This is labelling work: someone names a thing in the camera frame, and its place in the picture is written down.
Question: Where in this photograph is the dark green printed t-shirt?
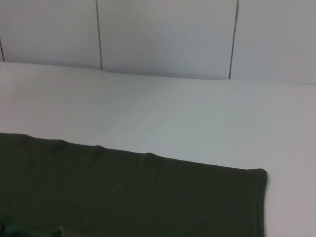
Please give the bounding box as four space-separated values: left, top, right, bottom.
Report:
0 132 269 237

